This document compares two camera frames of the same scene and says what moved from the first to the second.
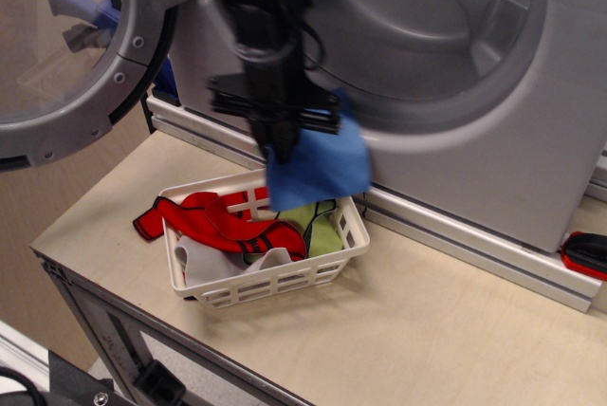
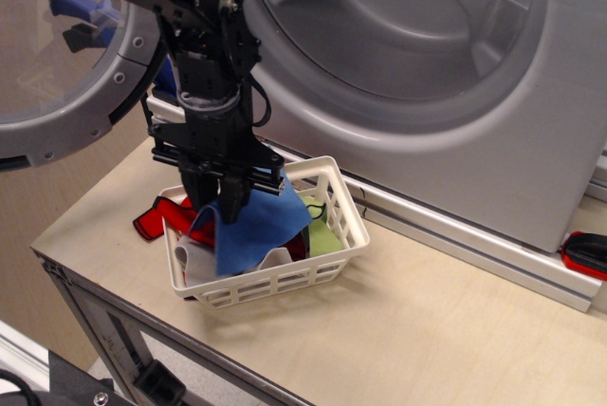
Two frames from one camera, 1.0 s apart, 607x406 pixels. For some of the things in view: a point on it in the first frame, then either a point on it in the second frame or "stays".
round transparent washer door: x=83 y=34 stays
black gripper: x=273 y=86 → x=220 y=137
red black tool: x=586 y=253 stays
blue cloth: x=325 y=164 → x=267 y=218
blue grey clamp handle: x=101 y=11 stays
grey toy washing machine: x=483 y=75 stays
